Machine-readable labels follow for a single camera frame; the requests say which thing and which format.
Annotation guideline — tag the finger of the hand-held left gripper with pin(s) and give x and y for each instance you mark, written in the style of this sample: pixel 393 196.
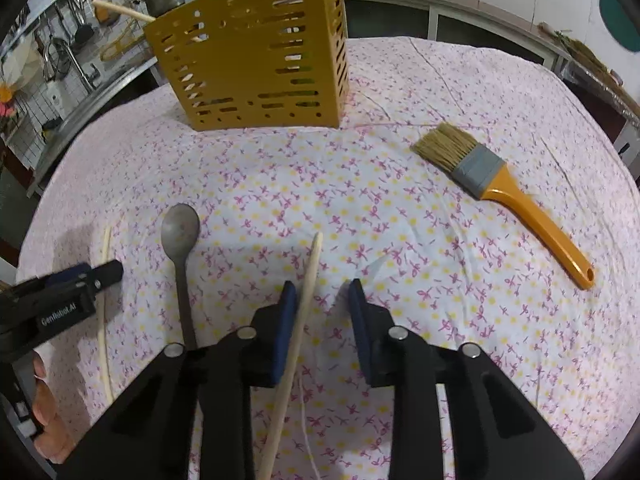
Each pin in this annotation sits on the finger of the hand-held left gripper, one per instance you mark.
pixel 107 274
pixel 67 276

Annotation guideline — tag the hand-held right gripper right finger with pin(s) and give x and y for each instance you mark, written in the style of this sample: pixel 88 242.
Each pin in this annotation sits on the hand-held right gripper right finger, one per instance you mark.
pixel 360 330

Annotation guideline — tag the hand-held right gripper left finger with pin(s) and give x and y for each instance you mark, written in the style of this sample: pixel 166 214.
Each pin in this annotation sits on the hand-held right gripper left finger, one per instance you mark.
pixel 286 330

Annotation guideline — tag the wooden chopstick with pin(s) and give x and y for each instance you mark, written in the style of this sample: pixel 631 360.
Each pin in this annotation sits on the wooden chopstick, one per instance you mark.
pixel 310 280
pixel 103 310

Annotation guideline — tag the grey metal spoon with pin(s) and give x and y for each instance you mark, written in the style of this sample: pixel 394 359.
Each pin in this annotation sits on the grey metal spoon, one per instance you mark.
pixel 180 225

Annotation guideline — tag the yellow plastic utensil holder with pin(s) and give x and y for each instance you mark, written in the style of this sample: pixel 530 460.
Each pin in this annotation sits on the yellow plastic utensil holder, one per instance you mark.
pixel 260 60

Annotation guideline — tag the person's left hand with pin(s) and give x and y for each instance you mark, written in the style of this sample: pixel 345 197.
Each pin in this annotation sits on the person's left hand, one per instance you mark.
pixel 47 410

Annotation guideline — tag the steel sink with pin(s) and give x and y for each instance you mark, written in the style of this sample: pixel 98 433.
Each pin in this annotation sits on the steel sink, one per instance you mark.
pixel 107 87

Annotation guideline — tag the steel kitchen faucet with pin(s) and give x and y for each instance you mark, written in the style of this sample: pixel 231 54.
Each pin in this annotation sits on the steel kitchen faucet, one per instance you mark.
pixel 75 62

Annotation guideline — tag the black hanging spatula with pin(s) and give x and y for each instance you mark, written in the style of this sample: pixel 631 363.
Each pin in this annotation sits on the black hanging spatula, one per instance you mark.
pixel 84 34

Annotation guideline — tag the chopstick in holder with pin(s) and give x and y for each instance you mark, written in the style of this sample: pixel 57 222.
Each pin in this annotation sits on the chopstick in holder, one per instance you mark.
pixel 122 10

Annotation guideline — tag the vegetable bundle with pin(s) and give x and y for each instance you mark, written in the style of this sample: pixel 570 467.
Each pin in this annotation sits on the vegetable bundle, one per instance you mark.
pixel 585 57

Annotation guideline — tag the round green cutting board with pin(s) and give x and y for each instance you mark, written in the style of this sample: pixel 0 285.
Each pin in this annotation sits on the round green cutting board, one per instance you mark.
pixel 620 20

